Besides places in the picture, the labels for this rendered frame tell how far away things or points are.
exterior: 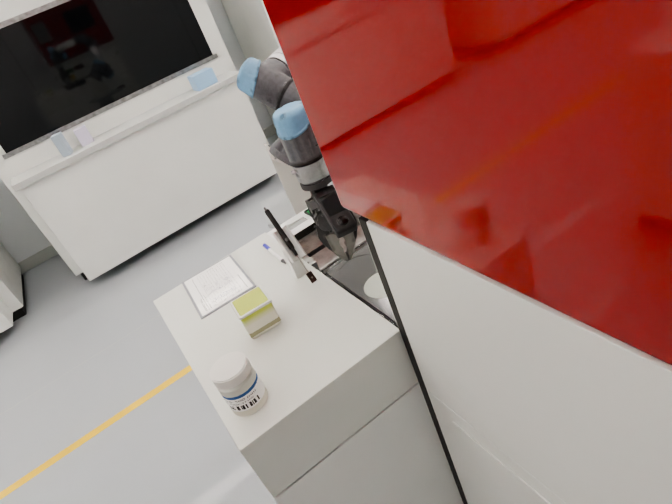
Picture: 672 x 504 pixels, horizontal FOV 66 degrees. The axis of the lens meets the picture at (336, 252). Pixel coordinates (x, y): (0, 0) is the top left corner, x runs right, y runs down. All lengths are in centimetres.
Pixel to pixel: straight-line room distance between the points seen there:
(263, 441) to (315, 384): 13
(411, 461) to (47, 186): 319
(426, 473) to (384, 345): 39
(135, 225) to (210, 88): 112
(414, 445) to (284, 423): 35
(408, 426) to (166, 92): 341
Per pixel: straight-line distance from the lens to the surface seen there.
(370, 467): 113
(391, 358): 100
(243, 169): 416
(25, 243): 517
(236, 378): 91
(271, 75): 114
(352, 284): 124
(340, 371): 95
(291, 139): 102
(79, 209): 395
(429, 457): 124
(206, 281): 138
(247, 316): 107
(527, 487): 98
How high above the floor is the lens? 162
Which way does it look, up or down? 32 degrees down
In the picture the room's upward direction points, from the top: 22 degrees counter-clockwise
